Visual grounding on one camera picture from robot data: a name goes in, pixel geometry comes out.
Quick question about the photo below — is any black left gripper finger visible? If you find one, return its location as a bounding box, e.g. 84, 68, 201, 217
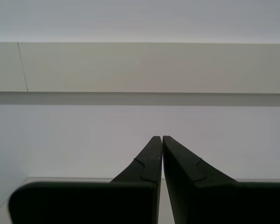
8, 135, 163, 224
162, 135, 280, 224

